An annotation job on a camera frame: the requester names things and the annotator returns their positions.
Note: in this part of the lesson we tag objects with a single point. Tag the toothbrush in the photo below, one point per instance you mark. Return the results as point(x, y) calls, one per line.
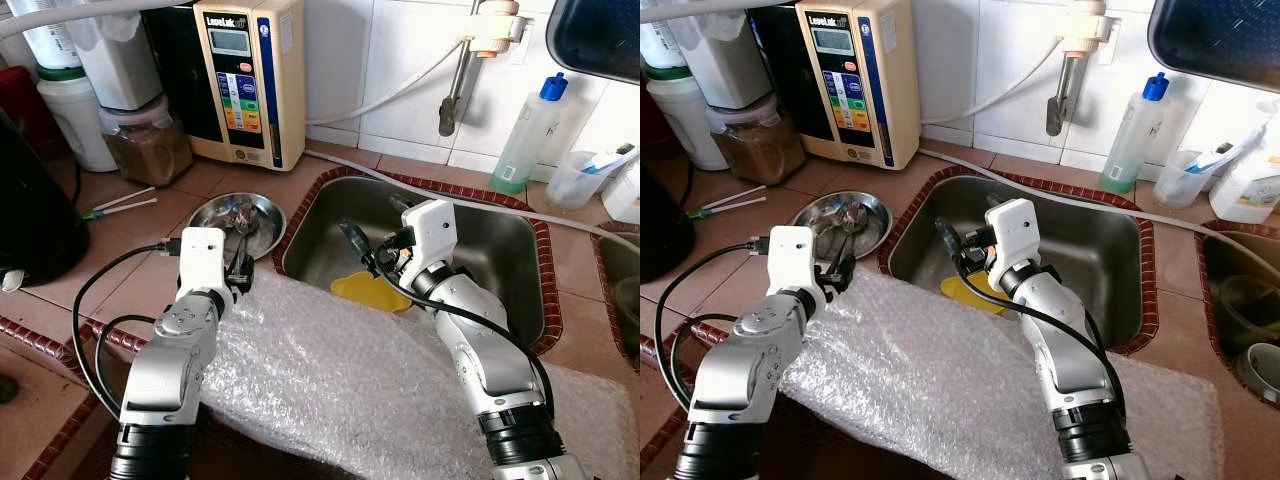
point(1215, 160)
point(605, 160)

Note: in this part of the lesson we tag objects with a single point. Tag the black kettle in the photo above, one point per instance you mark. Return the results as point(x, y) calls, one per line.
point(35, 220)
point(662, 235)

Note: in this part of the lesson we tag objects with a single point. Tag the white plastic jug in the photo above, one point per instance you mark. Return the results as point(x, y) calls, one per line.
point(625, 195)
point(1250, 185)

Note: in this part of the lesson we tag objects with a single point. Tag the yellow plastic bowl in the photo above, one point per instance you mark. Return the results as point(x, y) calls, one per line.
point(965, 293)
point(360, 290)

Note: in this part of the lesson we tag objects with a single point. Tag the clear bubble wrap sheet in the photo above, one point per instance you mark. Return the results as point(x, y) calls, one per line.
point(340, 400)
point(920, 400)

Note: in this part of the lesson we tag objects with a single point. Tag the stainless steel sink basin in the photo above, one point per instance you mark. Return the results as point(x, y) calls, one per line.
point(490, 250)
point(1090, 250)
point(1205, 260)
point(625, 300)

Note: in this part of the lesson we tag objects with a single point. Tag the beige water ionizer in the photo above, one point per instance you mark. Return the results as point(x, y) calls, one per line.
point(905, 100)
point(288, 100)

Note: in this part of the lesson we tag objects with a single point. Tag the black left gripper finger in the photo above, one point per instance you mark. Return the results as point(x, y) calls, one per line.
point(850, 248)
point(235, 242)
point(249, 246)
point(834, 244)

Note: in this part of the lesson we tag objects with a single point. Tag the wall faucet white head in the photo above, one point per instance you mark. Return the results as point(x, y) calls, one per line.
point(455, 90)
point(1060, 95)

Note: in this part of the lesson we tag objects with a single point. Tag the white stick green end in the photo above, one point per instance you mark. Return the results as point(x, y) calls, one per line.
point(125, 199)
point(735, 207)
point(125, 207)
point(735, 196)

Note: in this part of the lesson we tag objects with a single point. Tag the clear plastic cup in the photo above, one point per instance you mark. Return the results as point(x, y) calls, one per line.
point(1180, 185)
point(570, 185)

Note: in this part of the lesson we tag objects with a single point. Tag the clear container brown powder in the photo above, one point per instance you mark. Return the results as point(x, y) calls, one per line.
point(760, 155)
point(150, 155)

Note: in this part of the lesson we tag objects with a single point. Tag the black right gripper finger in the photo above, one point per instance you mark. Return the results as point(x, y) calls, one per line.
point(950, 240)
point(995, 202)
point(400, 204)
point(354, 240)

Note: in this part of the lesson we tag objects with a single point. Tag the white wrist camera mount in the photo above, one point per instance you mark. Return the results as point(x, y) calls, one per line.
point(200, 258)
point(432, 235)
point(1015, 235)
point(797, 258)

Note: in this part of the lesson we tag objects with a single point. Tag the white jar green lid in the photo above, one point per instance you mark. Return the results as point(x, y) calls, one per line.
point(685, 125)
point(75, 125)

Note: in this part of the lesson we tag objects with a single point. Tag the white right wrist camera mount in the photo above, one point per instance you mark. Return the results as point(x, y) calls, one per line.
point(1015, 235)
point(432, 235)

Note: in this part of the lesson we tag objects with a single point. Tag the white plastic bottle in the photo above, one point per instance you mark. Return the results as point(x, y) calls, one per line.
point(45, 40)
point(660, 45)

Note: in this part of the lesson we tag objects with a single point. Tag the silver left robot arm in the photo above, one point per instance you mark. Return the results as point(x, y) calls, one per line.
point(740, 370)
point(165, 370)

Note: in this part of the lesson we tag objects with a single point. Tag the black pan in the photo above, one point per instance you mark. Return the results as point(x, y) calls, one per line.
point(1220, 40)
point(600, 40)

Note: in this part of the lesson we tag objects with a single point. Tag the white ceramic bowl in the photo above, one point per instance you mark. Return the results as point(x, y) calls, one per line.
point(1262, 375)

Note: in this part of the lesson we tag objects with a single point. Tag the clear bottle blue cap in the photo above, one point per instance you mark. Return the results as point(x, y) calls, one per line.
point(1130, 145)
point(525, 140)

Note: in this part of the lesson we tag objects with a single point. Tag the stainless steel bowl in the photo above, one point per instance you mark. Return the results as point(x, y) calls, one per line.
point(815, 215)
point(212, 215)

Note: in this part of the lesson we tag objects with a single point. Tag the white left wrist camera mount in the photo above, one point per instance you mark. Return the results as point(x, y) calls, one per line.
point(797, 258)
point(200, 258)

